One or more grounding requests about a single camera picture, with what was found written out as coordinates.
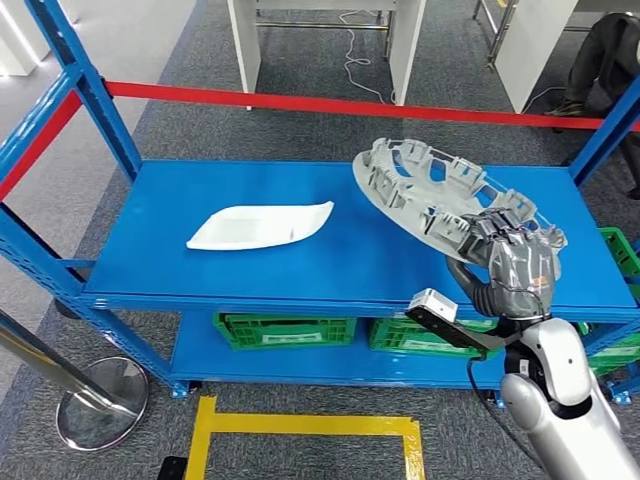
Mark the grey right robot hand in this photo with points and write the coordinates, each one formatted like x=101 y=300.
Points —
x=525 y=278

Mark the grey plastic wheel hubcap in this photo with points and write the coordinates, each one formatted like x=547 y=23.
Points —
x=395 y=189

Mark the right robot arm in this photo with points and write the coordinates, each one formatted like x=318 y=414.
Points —
x=564 y=371

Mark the blue metal shelf rack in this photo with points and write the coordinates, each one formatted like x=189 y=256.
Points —
x=350 y=265

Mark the white plastic trim part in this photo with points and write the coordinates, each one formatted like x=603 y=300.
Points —
x=260 y=225

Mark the black robot body part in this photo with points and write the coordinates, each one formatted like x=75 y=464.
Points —
x=172 y=469

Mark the white desk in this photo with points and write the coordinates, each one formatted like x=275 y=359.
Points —
x=247 y=46
x=530 y=46

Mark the person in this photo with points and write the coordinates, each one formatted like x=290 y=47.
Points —
x=600 y=60

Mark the yellow floor tape rectangle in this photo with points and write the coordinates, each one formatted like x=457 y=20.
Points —
x=300 y=424

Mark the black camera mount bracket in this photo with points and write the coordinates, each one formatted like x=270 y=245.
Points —
x=465 y=338

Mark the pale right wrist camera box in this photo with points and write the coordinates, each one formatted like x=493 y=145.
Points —
x=432 y=305

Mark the chrome stanchion post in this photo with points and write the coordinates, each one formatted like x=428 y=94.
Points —
x=100 y=411

